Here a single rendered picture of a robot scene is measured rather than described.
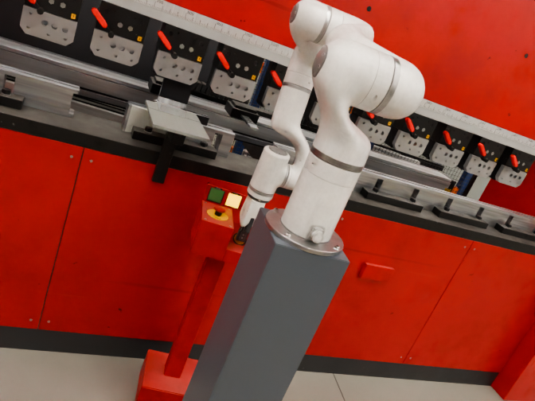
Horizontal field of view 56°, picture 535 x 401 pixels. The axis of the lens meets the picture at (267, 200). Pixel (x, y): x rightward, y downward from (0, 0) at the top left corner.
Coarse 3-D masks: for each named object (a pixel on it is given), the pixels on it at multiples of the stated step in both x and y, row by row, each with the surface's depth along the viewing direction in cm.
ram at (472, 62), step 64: (128, 0) 153; (192, 0) 159; (256, 0) 164; (320, 0) 170; (384, 0) 177; (448, 0) 184; (512, 0) 191; (448, 64) 196; (512, 64) 204; (512, 128) 219
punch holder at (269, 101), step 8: (272, 64) 179; (280, 64) 176; (280, 72) 178; (264, 80) 183; (272, 80) 178; (280, 80) 179; (264, 88) 183; (272, 88) 179; (264, 96) 180; (272, 96) 180; (264, 104) 181; (272, 104) 181
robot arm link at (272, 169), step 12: (264, 156) 150; (276, 156) 148; (288, 156) 151; (264, 168) 150; (276, 168) 150; (288, 168) 153; (252, 180) 154; (264, 180) 151; (276, 180) 152; (264, 192) 153
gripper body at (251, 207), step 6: (246, 198) 162; (252, 198) 155; (246, 204) 158; (252, 204) 154; (258, 204) 155; (264, 204) 156; (240, 210) 165; (246, 210) 156; (252, 210) 155; (258, 210) 155; (240, 216) 161; (246, 216) 156; (252, 216) 156; (240, 222) 159; (246, 222) 157
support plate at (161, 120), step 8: (152, 104) 168; (152, 112) 159; (160, 112) 162; (152, 120) 151; (160, 120) 154; (168, 120) 157; (176, 120) 161; (184, 120) 164; (192, 120) 168; (160, 128) 149; (168, 128) 150; (176, 128) 153; (184, 128) 156; (192, 128) 159; (200, 128) 163; (192, 136) 153; (200, 136) 154; (208, 136) 158
